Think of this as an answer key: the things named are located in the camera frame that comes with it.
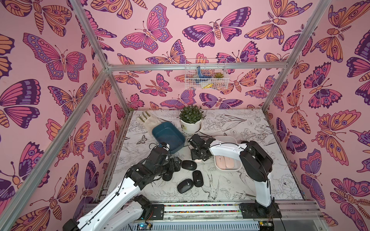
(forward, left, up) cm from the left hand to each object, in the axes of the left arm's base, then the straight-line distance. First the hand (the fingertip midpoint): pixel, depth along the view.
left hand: (177, 161), depth 76 cm
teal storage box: (+30, +11, -14) cm, 35 cm away
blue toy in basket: (+51, -14, +19) cm, 56 cm away
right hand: (+12, -10, -15) cm, 22 cm away
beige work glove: (+41, +26, -14) cm, 50 cm away
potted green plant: (+29, -7, +3) cm, 30 cm away
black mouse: (+3, -6, -12) cm, 14 cm away
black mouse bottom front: (-8, -4, -14) cm, 17 cm away
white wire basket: (+53, -18, +19) cm, 59 cm away
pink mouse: (+6, -25, -13) cm, 29 cm away
